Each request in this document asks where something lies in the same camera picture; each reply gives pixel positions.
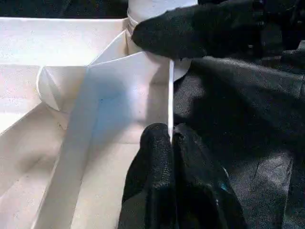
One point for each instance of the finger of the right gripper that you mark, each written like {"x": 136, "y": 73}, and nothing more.
{"x": 200, "y": 31}

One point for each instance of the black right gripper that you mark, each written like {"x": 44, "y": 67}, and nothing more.
{"x": 281, "y": 24}

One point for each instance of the white plastic table leg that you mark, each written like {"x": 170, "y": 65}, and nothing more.
{"x": 152, "y": 6}

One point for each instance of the black plastic mat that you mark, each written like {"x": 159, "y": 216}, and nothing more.
{"x": 257, "y": 143}

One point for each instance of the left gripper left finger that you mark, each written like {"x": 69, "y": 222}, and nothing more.
{"x": 152, "y": 186}

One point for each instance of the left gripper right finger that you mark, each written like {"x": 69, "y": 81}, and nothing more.
{"x": 205, "y": 191}

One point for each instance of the white plastic table top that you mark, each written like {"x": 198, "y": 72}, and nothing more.
{"x": 47, "y": 43}

